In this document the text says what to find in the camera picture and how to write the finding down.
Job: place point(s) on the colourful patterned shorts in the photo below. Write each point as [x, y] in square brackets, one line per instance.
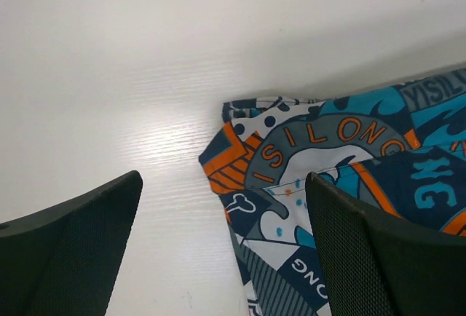
[399, 148]

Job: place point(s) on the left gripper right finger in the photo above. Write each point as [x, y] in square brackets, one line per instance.
[375, 263]

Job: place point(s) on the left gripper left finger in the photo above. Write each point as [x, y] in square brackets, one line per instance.
[64, 260]

